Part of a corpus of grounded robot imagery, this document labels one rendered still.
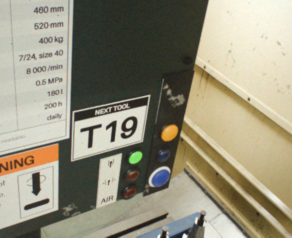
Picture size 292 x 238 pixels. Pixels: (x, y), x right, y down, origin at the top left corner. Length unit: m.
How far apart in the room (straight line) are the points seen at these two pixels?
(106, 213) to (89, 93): 1.54
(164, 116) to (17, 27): 0.23
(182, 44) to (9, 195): 0.26
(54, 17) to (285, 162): 1.11
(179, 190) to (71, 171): 1.30
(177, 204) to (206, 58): 0.62
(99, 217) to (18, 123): 1.53
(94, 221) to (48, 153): 1.46
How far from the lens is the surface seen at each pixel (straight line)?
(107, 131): 0.47
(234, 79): 1.45
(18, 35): 0.37
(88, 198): 0.54
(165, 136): 0.52
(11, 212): 0.50
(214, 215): 1.68
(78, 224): 1.89
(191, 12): 0.46
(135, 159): 0.52
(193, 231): 1.02
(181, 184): 1.78
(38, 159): 0.45
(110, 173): 0.52
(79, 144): 0.46
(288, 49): 1.28
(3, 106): 0.40
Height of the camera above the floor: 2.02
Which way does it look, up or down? 34 degrees down
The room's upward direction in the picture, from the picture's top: 9 degrees clockwise
